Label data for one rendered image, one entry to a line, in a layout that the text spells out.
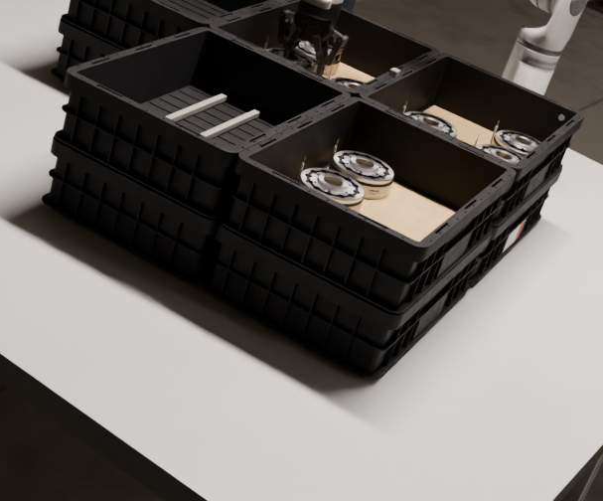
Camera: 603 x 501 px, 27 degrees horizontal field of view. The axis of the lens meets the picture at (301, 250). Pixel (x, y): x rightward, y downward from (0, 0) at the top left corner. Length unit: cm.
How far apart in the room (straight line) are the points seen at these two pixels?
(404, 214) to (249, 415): 49
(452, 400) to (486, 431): 7
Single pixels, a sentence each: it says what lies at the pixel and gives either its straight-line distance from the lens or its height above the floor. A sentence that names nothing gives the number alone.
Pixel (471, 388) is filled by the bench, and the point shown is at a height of 70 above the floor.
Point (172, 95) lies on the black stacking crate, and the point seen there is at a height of 83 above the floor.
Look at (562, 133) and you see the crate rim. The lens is 222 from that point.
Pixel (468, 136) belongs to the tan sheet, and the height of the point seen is 83.
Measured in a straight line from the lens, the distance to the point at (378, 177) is 197.
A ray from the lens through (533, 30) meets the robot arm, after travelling 249.
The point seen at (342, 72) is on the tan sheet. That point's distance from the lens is 245.
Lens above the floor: 164
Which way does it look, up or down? 28 degrees down
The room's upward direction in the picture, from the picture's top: 18 degrees clockwise
